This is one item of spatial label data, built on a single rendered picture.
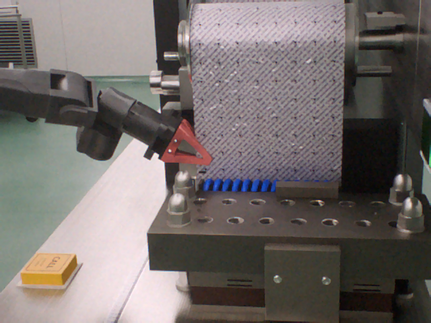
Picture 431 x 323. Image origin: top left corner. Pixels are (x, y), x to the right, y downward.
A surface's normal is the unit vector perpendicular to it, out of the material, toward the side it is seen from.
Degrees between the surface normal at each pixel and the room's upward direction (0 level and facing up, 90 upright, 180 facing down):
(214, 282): 90
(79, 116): 117
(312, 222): 0
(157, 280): 0
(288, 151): 90
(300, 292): 90
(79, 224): 0
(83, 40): 90
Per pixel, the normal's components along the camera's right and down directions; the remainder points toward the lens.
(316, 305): -0.14, 0.33
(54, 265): -0.04, -0.94
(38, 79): 0.32, -0.69
